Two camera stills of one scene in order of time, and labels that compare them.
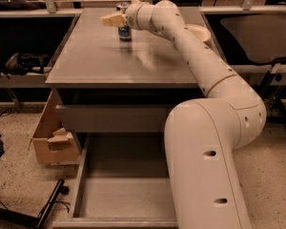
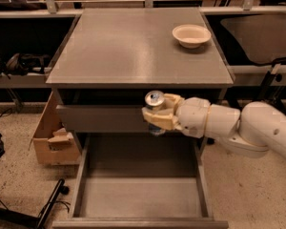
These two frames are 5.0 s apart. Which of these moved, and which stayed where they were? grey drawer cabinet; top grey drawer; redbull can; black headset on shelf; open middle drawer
Moved: redbull can
Stayed: top grey drawer; grey drawer cabinet; open middle drawer; black headset on shelf
